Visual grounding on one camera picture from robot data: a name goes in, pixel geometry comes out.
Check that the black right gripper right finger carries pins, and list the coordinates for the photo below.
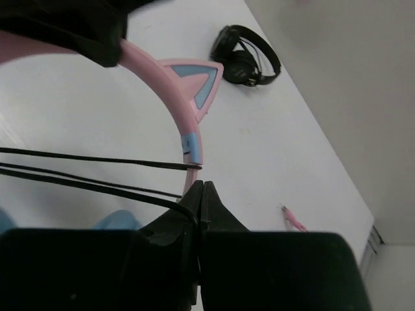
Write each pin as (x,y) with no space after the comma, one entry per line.
(264,270)

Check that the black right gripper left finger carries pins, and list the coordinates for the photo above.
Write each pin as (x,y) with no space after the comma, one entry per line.
(152,268)

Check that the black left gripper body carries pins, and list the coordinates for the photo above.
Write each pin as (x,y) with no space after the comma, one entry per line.
(94,29)

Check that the pink blue cat-ear headphones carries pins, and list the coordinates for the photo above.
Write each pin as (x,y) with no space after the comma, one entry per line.
(187,88)

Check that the black headphones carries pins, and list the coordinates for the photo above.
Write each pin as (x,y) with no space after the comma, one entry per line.
(240,66)

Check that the pink gaming headset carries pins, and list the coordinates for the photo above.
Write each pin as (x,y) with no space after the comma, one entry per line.
(291,221)

